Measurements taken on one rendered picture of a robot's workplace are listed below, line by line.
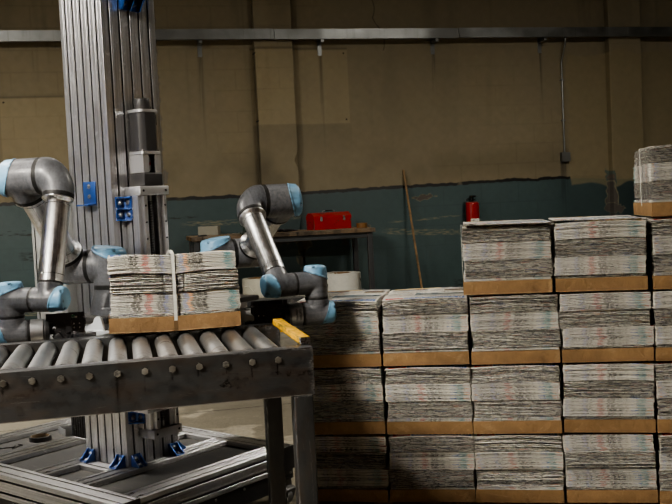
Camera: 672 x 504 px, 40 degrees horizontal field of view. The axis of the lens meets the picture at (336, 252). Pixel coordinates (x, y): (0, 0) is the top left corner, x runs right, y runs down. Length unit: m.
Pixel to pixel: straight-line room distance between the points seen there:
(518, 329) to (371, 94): 7.15
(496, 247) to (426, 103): 7.22
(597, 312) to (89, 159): 1.87
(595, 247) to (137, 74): 1.75
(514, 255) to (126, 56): 1.58
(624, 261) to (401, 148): 7.15
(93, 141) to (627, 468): 2.17
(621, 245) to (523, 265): 0.31
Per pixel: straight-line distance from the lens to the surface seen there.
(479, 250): 3.06
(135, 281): 2.74
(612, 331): 3.12
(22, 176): 3.01
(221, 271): 2.75
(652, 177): 3.11
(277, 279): 2.94
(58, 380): 2.31
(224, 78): 9.78
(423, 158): 10.16
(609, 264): 3.08
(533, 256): 3.07
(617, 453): 3.19
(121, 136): 3.50
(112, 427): 3.60
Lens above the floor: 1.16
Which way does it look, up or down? 3 degrees down
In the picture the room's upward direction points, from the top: 3 degrees counter-clockwise
